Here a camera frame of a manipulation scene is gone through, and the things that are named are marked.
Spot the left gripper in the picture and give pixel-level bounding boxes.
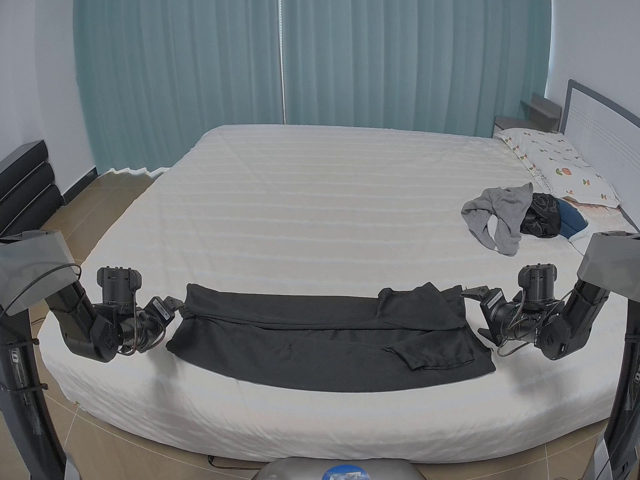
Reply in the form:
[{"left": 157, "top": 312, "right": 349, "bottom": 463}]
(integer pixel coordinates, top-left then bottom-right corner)
[{"left": 130, "top": 295, "right": 187, "bottom": 355}]

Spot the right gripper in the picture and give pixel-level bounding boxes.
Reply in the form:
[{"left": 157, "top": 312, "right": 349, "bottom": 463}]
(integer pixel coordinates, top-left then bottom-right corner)
[{"left": 459, "top": 285, "right": 540, "bottom": 347}]

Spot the black long-sleeved top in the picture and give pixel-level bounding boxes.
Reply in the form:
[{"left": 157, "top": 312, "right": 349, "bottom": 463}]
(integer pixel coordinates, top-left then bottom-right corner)
[{"left": 166, "top": 282, "right": 497, "bottom": 394}]

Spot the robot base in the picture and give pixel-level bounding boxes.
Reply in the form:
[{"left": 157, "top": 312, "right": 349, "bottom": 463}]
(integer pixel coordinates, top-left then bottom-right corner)
[{"left": 250, "top": 458, "right": 426, "bottom": 480}]

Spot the bed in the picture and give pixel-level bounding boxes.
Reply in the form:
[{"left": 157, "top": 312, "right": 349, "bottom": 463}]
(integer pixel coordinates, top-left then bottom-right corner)
[{"left": 40, "top": 79, "right": 640, "bottom": 464}]

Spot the grey garment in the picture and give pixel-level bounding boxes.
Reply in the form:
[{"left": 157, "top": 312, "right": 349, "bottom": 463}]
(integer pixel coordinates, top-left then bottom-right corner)
[{"left": 460, "top": 182, "right": 535, "bottom": 256}]

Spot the black patterned garment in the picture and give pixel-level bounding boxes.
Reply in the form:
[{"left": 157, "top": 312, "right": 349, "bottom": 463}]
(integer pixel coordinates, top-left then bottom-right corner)
[{"left": 520, "top": 192, "right": 562, "bottom": 239}]

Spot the dark blue garment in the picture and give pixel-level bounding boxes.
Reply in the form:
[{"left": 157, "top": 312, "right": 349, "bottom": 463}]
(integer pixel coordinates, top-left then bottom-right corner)
[{"left": 557, "top": 200, "right": 590, "bottom": 239}]

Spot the white printed pillow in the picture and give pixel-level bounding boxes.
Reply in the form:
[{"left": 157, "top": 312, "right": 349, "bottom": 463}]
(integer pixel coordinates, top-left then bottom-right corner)
[{"left": 495, "top": 127, "right": 622, "bottom": 209}]

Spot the black chest of drawers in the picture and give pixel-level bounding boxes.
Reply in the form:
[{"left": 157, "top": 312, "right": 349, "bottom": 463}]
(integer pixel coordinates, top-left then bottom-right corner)
[{"left": 0, "top": 139, "right": 65, "bottom": 236}]

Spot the grey bedside table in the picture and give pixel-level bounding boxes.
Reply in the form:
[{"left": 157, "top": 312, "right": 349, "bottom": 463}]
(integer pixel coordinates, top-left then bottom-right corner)
[{"left": 494, "top": 93, "right": 562, "bottom": 133}]

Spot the blue-green curtain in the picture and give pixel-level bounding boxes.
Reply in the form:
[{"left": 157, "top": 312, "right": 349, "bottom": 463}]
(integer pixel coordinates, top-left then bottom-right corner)
[
  {"left": 74, "top": 0, "right": 285, "bottom": 175},
  {"left": 281, "top": 0, "right": 551, "bottom": 138}
]

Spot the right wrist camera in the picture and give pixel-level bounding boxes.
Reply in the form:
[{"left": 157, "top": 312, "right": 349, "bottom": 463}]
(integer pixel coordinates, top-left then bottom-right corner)
[{"left": 479, "top": 288, "right": 504, "bottom": 315}]

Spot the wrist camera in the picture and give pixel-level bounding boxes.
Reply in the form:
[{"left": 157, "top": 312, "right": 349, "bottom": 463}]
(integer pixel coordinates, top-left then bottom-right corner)
[
  {"left": 479, "top": 288, "right": 504, "bottom": 315},
  {"left": 151, "top": 295, "right": 178, "bottom": 325}
]

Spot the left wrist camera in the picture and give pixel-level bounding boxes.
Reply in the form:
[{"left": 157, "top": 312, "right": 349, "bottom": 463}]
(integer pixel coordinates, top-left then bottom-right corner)
[{"left": 151, "top": 295, "right": 178, "bottom": 325}]

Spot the black cable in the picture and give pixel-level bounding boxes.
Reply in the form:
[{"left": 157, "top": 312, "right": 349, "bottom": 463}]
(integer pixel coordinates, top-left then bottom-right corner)
[{"left": 207, "top": 455, "right": 261, "bottom": 470}]

